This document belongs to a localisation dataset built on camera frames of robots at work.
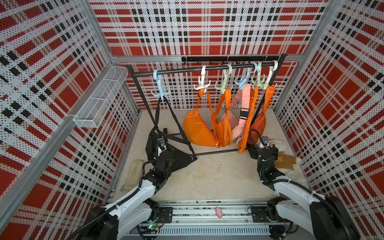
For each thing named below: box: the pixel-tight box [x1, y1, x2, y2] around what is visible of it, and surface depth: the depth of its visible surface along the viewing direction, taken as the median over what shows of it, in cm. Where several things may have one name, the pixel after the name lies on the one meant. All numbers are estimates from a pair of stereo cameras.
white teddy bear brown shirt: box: [269, 138, 306, 183], surface depth 85 cm
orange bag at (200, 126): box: [182, 88, 221, 148], surface depth 89 cm
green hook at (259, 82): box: [251, 61, 267, 90], surface depth 68 cm
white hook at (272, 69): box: [263, 60, 279, 90], surface depth 66 cm
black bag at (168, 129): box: [145, 97, 198, 170], surface depth 86 cm
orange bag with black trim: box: [213, 89, 232, 148], surface depth 80 cm
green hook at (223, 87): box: [215, 64, 233, 95], surface depth 65 cm
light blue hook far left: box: [151, 69, 171, 100], surface depth 61 cm
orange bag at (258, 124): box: [248, 84, 276, 145], surface depth 75 cm
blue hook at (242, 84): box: [234, 62, 258, 90], surface depth 67 cm
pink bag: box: [223, 83, 252, 145], surface depth 76 cm
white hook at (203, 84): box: [193, 65, 211, 91], surface depth 65 cm
